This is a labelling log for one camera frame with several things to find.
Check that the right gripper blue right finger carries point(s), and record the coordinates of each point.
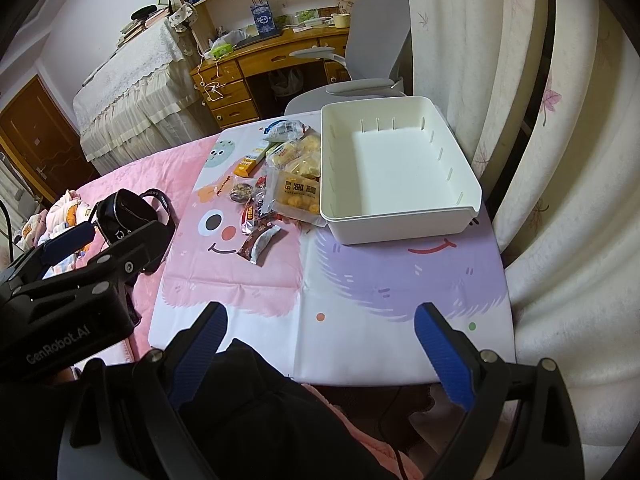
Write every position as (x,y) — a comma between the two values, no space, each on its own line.
(447,349)

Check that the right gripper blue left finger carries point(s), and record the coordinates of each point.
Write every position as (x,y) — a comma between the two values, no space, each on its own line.
(191,352)

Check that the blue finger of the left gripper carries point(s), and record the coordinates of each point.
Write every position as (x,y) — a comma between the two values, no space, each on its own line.
(67,243)

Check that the brown silver snack wrapper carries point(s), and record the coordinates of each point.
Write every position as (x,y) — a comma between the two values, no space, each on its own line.
(258,244)

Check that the red clear nut packet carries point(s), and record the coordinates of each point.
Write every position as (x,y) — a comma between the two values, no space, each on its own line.
(252,216)

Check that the dark seed snack packet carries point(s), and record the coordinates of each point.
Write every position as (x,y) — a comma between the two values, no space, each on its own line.
(242,193)

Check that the orange label bread bag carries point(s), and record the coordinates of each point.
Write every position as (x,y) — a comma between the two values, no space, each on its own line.
(294,197)

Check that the orange snack bar packet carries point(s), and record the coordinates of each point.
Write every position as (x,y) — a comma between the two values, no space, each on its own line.
(248,164)

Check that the clear bag yellow pastries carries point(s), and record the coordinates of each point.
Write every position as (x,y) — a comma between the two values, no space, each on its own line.
(300,157)

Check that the white blue snack bag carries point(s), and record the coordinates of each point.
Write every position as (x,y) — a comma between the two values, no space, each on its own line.
(284,130)

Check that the floral clothes pile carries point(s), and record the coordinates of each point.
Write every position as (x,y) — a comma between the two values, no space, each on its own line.
(66,213)

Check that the black handbag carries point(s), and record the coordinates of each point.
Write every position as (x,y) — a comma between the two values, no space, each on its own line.
(123,212)

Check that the cartoon printed mat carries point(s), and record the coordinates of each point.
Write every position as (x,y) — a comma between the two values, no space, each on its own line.
(315,309)

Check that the brown wooden door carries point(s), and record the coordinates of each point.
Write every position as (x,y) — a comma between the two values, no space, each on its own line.
(42,144)

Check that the white plastic storage bin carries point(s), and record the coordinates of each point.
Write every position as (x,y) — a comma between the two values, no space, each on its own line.
(391,169)

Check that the wooden desk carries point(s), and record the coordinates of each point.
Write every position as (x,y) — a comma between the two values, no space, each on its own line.
(258,81)

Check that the green tissue pack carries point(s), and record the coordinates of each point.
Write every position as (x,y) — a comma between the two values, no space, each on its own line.
(220,50)

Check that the white floral curtain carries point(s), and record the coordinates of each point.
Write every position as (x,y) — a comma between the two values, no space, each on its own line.
(543,97)

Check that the grey office chair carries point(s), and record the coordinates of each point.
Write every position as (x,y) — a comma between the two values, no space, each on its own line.
(378,33)

